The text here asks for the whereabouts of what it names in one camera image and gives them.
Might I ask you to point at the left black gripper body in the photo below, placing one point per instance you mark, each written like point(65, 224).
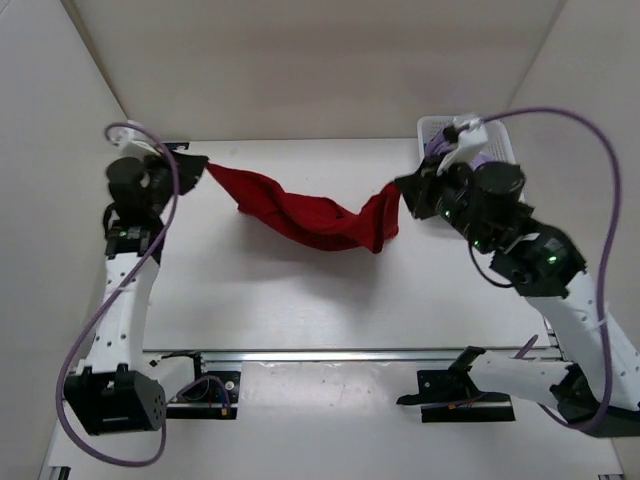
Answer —
point(158, 173)

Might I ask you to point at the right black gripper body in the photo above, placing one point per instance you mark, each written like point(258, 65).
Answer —
point(451, 197)

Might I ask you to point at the red t shirt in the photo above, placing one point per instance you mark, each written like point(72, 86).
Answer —
point(315, 222)

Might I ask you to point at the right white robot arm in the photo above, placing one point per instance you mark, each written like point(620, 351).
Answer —
point(596, 389)

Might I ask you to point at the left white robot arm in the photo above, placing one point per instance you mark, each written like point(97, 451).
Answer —
point(117, 388)

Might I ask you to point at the small label sticker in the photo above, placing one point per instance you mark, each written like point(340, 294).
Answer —
point(178, 146)

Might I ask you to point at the lilac t shirt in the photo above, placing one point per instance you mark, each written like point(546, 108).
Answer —
point(436, 142)

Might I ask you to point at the white plastic basket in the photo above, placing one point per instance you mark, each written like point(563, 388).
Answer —
point(499, 146)

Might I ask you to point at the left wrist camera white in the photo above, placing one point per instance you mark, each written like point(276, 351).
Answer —
point(130, 141)

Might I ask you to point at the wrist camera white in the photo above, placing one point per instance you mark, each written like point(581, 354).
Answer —
point(130, 141)
point(464, 138)

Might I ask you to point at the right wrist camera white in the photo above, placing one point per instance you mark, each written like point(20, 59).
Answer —
point(464, 138)

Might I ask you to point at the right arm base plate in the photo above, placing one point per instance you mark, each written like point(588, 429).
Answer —
point(444, 398)

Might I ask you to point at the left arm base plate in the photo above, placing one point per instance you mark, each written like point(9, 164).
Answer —
point(216, 398)

